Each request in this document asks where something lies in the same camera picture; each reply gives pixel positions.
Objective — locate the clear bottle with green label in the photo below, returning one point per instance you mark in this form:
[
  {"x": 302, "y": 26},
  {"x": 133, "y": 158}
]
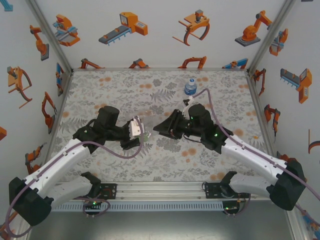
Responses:
[{"x": 147, "y": 136}]

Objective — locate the clear bottle with blue label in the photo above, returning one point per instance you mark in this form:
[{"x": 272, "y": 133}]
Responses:
[{"x": 190, "y": 90}]

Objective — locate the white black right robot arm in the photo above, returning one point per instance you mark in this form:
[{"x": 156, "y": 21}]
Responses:
[{"x": 255, "y": 160}]

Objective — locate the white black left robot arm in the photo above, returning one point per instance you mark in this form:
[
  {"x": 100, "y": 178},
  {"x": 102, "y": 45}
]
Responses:
[{"x": 62, "y": 165}]

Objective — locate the small circuit board green light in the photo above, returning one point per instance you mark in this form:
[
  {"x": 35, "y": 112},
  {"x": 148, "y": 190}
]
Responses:
[
  {"x": 93, "y": 203},
  {"x": 231, "y": 208}
]

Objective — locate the aluminium frame bar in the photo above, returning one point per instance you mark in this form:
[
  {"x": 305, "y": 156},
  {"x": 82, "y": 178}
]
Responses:
[
  {"x": 160, "y": 69},
  {"x": 258, "y": 102},
  {"x": 62, "y": 105}
]

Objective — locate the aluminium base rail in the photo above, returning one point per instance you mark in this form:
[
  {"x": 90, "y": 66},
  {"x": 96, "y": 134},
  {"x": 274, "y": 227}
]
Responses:
[{"x": 160, "y": 191}]

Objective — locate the aluminium frame post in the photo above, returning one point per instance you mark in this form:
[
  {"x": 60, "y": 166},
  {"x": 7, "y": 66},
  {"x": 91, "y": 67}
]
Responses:
[
  {"x": 270, "y": 32},
  {"x": 298, "y": 232},
  {"x": 50, "y": 32}
]

